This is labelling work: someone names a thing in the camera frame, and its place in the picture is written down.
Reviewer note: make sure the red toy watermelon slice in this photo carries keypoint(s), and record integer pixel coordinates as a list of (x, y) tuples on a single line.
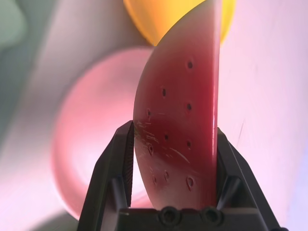
[(180, 108)]

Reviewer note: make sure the yellow plastic plate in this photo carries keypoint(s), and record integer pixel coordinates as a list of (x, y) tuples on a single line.
[(149, 19)]

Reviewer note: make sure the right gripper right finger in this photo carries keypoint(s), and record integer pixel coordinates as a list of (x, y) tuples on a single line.
[(240, 187)]

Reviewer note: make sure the pink plastic plate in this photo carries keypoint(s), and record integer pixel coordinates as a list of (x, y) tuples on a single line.
[(91, 120)]

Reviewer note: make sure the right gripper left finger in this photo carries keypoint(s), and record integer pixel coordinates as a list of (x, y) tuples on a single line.
[(106, 180)]

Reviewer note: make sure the large green cutting mat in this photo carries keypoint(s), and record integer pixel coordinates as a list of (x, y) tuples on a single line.
[(9, 29)]

